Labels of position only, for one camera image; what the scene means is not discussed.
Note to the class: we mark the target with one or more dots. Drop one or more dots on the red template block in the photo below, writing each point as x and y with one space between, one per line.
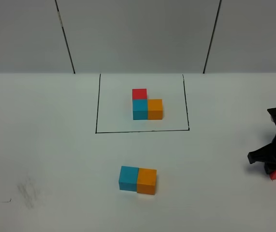
139 94

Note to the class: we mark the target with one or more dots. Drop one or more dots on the orange template block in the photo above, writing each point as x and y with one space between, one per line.
155 109

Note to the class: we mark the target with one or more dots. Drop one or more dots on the blue template block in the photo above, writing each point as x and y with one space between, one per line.
140 109

